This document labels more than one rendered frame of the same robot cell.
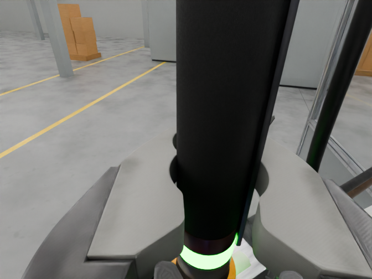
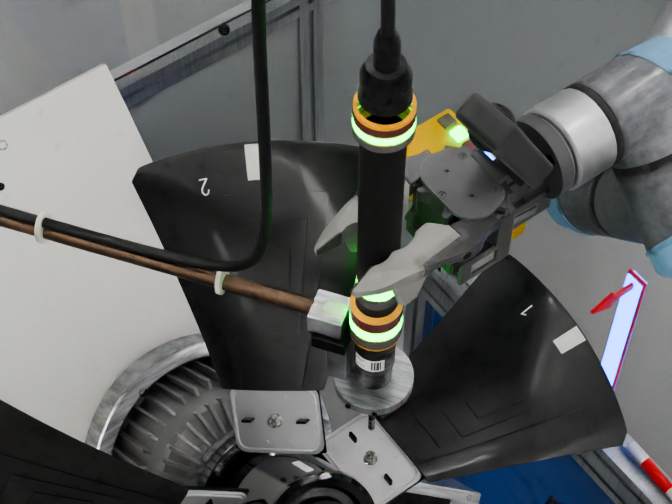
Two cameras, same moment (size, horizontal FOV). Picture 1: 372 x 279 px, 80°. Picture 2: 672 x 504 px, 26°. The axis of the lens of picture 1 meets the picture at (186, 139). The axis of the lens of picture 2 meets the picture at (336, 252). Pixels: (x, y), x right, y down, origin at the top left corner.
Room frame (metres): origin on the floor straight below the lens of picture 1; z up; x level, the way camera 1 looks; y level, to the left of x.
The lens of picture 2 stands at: (0.52, 0.46, 2.44)
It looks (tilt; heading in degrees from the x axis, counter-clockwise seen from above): 55 degrees down; 230
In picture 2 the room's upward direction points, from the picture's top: straight up
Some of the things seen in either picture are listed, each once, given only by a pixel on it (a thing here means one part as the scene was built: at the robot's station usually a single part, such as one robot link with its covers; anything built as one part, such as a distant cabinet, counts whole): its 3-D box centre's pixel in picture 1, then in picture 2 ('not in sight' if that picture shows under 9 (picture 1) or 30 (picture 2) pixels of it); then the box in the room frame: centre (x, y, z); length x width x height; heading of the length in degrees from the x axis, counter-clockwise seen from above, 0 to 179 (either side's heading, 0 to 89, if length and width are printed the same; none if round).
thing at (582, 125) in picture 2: not in sight; (561, 139); (-0.11, -0.01, 1.52); 0.08 x 0.05 x 0.08; 87
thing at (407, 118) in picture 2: not in sight; (384, 118); (0.08, -0.01, 1.69); 0.04 x 0.04 x 0.03
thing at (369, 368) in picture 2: not in sight; (378, 244); (0.08, -0.01, 1.54); 0.04 x 0.04 x 0.46
